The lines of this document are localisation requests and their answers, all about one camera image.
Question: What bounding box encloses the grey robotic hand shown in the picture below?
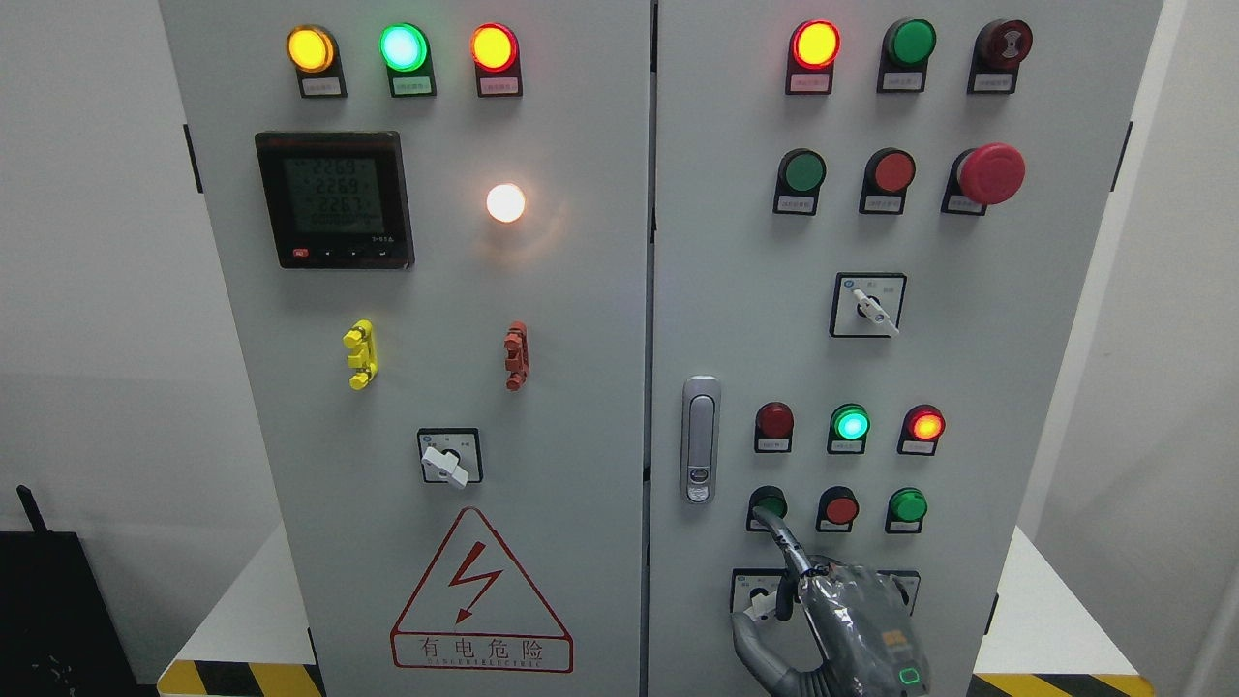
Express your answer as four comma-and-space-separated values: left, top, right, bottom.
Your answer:
731, 506, 932, 696

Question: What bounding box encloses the green start push button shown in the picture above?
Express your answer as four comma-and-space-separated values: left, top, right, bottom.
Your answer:
746, 485, 788, 532

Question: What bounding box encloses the red lower push button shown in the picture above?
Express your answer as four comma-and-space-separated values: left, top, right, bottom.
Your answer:
815, 487, 860, 534

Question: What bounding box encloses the green lower right push button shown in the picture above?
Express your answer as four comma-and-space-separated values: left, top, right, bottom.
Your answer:
885, 487, 928, 534

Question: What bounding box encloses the red push button upper row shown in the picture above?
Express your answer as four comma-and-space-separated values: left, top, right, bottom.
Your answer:
859, 147, 916, 215

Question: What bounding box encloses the green push button upper row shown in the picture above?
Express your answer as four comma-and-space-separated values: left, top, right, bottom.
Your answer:
771, 147, 826, 215

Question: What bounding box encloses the red mushroom emergency stop button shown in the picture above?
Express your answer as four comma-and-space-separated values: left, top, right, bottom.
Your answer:
940, 142, 1026, 215

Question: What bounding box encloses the green lit lower indicator lamp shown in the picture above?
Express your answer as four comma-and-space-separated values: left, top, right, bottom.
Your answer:
826, 404, 870, 456

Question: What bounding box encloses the red lit lower indicator lamp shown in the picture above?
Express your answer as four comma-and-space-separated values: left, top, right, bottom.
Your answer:
897, 404, 947, 456

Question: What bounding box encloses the dark red unlit indicator lamp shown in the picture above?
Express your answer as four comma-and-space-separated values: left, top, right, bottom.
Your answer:
753, 402, 794, 453

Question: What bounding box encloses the red electrical danger warning sticker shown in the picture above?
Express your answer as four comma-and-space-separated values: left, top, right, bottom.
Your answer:
390, 506, 574, 673

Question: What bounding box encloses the grey right cabinet door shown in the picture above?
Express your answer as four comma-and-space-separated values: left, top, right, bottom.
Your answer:
647, 1, 1163, 696

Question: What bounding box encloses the grey cabinet door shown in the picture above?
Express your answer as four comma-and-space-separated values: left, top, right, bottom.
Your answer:
160, 1, 653, 696
647, 1, 1163, 696

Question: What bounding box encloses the red terminal connector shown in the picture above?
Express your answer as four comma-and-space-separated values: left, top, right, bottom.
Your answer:
503, 319, 530, 392

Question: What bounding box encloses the white glowing indicator lamp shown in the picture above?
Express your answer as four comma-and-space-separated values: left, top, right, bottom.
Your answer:
484, 182, 527, 224

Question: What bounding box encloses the red indicator lamp top right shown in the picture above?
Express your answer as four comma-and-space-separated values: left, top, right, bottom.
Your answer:
784, 19, 841, 97

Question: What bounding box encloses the green lamp top right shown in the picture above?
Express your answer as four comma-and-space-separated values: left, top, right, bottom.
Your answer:
876, 17, 937, 94

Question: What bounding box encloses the yellow terminal connector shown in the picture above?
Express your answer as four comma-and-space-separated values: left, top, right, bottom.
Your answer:
342, 318, 378, 391

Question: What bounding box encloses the dark red buzzer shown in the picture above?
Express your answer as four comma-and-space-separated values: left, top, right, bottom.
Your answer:
966, 19, 1035, 94

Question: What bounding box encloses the grey left cabinet door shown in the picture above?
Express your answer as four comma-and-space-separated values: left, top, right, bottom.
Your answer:
160, 1, 653, 696

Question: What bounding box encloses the white platform with hazard stripes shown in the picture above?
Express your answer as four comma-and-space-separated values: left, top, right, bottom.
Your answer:
156, 527, 1155, 696

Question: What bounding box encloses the black digital power meter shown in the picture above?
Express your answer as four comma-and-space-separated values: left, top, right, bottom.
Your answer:
254, 131, 415, 269

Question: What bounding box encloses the red indicator lamp top left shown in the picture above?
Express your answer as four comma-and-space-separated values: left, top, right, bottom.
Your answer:
470, 22, 523, 98

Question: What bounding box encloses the green indicator lamp top left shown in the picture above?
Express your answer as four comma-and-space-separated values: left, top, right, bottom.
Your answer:
378, 22, 437, 98

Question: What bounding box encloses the yellow indicator lamp top left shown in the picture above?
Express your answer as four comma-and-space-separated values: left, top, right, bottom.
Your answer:
285, 25, 347, 99

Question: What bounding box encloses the black box with antenna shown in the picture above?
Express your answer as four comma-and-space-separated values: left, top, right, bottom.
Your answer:
1, 485, 140, 696

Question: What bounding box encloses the black knob selector switch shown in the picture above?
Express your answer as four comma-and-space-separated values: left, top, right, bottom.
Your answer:
877, 569, 922, 615

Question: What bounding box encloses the lower white rotary switch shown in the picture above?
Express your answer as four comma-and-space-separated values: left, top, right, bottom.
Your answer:
730, 566, 786, 625

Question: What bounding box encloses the silver door lock handle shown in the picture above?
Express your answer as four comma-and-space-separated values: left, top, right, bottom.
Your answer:
680, 375, 721, 503

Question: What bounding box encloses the upper right rotary switch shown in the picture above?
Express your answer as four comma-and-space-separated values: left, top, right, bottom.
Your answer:
831, 272, 907, 337

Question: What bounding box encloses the left door rotary switch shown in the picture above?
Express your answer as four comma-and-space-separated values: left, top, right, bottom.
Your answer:
416, 427, 484, 490

